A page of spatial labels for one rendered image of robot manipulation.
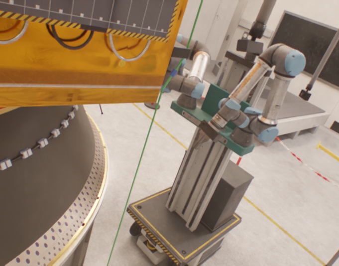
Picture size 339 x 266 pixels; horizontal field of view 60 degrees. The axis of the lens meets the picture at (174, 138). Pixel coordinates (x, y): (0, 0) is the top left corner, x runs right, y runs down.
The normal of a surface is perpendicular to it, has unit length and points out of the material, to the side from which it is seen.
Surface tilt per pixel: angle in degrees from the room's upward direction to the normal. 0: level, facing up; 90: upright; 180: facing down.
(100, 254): 0
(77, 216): 43
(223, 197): 90
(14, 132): 62
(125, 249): 0
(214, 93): 90
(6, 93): 90
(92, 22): 90
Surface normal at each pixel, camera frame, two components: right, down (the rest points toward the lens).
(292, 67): 0.39, 0.43
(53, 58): 0.57, 0.65
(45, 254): 0.83, -0.32
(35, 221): 0.93, -0.02
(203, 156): -0.66, 0.16
